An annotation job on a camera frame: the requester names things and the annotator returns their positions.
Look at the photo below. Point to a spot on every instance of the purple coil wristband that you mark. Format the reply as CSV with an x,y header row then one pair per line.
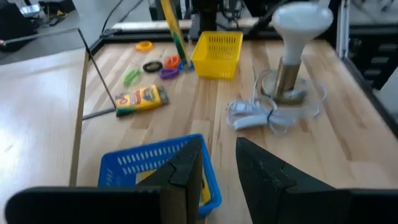
x,y
164,74

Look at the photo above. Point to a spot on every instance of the silver aluminium post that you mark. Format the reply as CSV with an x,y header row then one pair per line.
x,y
343,28

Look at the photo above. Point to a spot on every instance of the black coil wristband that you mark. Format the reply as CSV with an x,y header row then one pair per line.
x,y
146,66

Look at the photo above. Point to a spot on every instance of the white bulb brass table lamp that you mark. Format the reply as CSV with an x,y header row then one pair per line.
x,y
295,31

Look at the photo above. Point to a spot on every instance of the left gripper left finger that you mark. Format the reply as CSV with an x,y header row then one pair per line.
x,y
183,180

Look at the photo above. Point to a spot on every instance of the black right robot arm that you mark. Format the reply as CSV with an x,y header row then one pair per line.
x,y
205,15

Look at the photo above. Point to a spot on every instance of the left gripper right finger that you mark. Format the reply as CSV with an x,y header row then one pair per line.
x,y
267,186

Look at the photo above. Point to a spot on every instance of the blue plastic basket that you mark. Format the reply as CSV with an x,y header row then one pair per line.
x,y
124,165

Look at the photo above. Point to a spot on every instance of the amber coil wristband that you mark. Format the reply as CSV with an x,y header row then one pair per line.
x,y
138,46

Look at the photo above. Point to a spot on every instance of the yellow plastic basket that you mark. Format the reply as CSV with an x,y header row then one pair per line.
x,y
217,56

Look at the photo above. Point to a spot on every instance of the orange coil wristband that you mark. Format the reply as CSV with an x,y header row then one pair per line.
x,y
168,62

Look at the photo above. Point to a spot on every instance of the blue coil wristband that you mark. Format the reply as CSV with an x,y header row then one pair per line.
x,y
188,66

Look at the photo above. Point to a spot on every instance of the wooden shelf riser black legs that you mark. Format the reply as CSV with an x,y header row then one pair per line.
x,y
37,109

